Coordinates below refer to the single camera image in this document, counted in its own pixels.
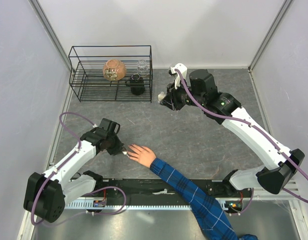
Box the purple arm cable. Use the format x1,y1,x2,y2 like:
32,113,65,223
30,111,126,227
176,69,308,206

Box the person's hand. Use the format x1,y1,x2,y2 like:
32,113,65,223
127,144,156,168

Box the grey cable duct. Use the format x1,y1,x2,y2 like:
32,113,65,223
65,198,192,211

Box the black mug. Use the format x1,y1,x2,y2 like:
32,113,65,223
125,73,145,96

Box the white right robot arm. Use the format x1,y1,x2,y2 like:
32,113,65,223
158,64,305,197

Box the black wire rack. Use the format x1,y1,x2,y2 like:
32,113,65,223
68,45,153,102

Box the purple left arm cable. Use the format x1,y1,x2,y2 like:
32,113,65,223
30,111,126,227

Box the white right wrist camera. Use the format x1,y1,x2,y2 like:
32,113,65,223
169,63,188,90

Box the blue plaid sleeve forearm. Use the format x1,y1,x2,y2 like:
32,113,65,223
150,158,257,240

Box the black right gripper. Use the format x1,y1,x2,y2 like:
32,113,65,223
161,77,205,111

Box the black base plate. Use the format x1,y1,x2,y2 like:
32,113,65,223
94,178,252,206

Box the clear drinking glass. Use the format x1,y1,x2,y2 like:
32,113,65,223
137,59,148,77

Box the brown ceramic bowl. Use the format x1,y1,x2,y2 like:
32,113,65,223
103,59,127,81

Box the clear nail polish bottle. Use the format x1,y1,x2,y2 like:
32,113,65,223
158,91,166,103

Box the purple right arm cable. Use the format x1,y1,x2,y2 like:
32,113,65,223
176,69,308,206

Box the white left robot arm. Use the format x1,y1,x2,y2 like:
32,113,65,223
23,118,123,223

